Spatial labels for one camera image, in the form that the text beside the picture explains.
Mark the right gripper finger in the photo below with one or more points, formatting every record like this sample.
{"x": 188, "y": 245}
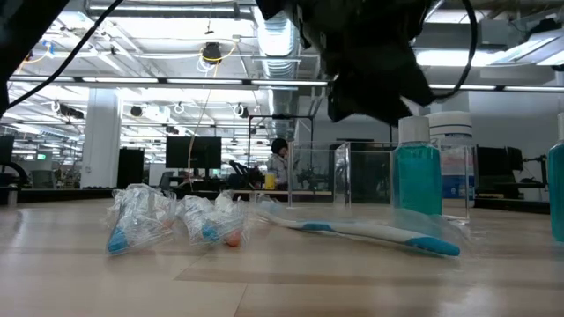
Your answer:
{"x": 357, "y": 103}
{"x": 414, "y": 99}

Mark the clear acrylic organizer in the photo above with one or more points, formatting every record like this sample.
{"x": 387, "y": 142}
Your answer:
{"x": 343, "y": 176}

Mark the teal mouthwash bottle white cap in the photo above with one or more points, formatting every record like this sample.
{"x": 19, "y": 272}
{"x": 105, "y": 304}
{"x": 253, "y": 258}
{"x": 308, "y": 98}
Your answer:
{"x": 557, "y": 198}
{"x": 416, "y": 180}

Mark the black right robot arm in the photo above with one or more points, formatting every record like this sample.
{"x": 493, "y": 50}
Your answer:
{"x": 352, "y": 13}

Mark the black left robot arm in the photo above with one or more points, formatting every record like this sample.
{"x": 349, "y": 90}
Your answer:
{"x": 17, "y": 35}

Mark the white disinfecting wipes canister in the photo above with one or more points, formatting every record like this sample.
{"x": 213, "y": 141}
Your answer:
{"x": 454, "y": 125}

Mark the person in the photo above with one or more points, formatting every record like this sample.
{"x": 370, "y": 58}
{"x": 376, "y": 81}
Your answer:
{"x": 278, "y": 165}

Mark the black desk monitor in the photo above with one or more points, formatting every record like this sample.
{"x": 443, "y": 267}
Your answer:
{"x": 498, "y": 165}

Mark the black ceiling-mounted device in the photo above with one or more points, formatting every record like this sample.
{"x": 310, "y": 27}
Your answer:
{"x": 136, "y": 111}
{"x": 212, "y": 52}
{"x": 243, "y": 112}

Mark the yellow cup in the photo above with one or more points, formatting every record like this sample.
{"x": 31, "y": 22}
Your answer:
{"x": 269, "y": 180}

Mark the LED light strip bar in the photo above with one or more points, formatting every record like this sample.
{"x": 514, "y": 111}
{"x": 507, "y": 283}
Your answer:
{"x": 198, "y": 81}

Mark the black computer monitor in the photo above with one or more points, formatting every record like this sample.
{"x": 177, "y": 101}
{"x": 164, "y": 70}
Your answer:
{"x": 6, "y": 149}
{"x": 194, "y": 152}

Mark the black cabinet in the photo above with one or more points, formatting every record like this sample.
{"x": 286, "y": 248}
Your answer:
{"x": 130, "y": 167}

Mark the white building column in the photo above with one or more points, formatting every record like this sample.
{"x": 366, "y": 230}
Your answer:
{"x": 101, "y": 136}

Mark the silver ventilation duct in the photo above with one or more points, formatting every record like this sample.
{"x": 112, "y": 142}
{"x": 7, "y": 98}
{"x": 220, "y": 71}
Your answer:
{"x": 275, "y": 39}

